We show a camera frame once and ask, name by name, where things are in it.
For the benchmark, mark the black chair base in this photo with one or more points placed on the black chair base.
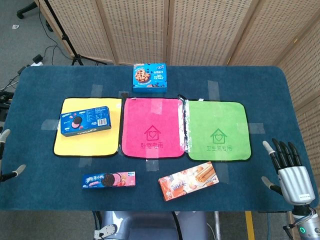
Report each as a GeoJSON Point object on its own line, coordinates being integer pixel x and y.
{"type": "Point", "coordinates": [30, 8]}

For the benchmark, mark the pink cloth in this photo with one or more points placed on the pink cloth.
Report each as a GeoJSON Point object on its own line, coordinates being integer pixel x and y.
{"type": "Point", "coordinates": [140, 115]}

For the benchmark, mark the crinkled silver tape strip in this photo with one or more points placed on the crinkled silver tape strip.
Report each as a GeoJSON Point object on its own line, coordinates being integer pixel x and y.
{"type": "Point", "coordinates": [184, 120]}

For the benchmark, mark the wicker folding screen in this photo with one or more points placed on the wicker folding screen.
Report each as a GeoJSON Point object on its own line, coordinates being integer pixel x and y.
{"type": "Point", "coordinates": [200, 30]}

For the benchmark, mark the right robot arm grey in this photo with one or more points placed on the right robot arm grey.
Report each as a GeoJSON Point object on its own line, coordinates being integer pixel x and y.
{"type": "Point", "coordinates": [303, 222]}

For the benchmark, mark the green cloth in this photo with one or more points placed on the green cloth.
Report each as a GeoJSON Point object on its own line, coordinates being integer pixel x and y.
{"type": "Point", "coordinates": [225, 117]}

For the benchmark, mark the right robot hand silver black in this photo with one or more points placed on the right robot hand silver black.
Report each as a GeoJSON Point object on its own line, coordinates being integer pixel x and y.
{"type": "Point", "coordinates": [296, 182]}

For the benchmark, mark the pink-blue Oreo pack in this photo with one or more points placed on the pink-blue Oreo pack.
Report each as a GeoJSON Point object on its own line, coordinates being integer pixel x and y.
{"type": "Point", "coordinates": [107, 180]}

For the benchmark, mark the clear tape strip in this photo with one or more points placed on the clear tape strip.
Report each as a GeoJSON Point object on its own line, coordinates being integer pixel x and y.
{"type": "Point", "coordinates": [152, 165]}
{"type": "Point", "coordinates": [256, 128]}
{"type": "Point", "coordinates": [86, 162]}
{"type": "Point", "coordinates": [96, 91]}
{"type": "Point", "coordinates": [48, 125]}
{"type": "Point", "coordinates": [222, 173]}
{"type": "Point", "coordinates": [213, 90]}

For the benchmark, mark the blue chocolate chip cookie box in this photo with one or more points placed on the blue chocolate chip cookie box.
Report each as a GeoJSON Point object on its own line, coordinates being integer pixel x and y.
{"type": "Point", "coordinates": [150, 77]}

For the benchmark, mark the black power adapter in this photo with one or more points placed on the black power adapter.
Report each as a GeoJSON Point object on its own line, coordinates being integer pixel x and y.
{"type": "Point", "coordinates": [37, 59]}

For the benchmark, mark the dark blue table mat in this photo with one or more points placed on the dark blue table mat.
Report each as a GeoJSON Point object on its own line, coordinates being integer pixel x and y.
{"type": "Point", "coordinates": [37, 85]}

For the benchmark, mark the orange egg roll box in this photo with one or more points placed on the orange egg roll box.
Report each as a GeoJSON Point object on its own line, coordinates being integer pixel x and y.
{"type": "Point", "coordinates": [187, 182]}

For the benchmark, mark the black tripod stand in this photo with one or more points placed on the black tripod stand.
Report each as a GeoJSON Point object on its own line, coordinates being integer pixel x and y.
{"type": "Point", "coordinates": [77, 59]}

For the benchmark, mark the metal table leg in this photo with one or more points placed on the metal table leg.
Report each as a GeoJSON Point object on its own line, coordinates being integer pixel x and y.
{"type": "Point", "coordinates": [218, 225]}

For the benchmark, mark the yellow cloth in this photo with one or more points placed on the yellow cloth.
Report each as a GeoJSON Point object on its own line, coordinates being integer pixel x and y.
{"type": "Point", "coordinates": [87, 143]}

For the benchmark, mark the yellow floor tape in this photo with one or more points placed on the yellow floor tape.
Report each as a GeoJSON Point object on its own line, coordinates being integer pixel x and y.
{"type": "Point", "coordinates": [250, 225]}

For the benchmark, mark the grey robot torso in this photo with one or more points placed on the grey robot torso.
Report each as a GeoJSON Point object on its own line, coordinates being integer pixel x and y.
{"type": "Point", "coordinates": [150, 225]}

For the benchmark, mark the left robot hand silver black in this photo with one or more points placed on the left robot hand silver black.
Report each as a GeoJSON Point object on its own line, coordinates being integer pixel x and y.
{"type": "Point", "coordinates": [5, 136]}

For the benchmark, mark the large blue Oreo box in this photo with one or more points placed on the large blue Oreo box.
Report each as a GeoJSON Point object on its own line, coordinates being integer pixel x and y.
{"type": "Point", "coordinates": [85, 122]}

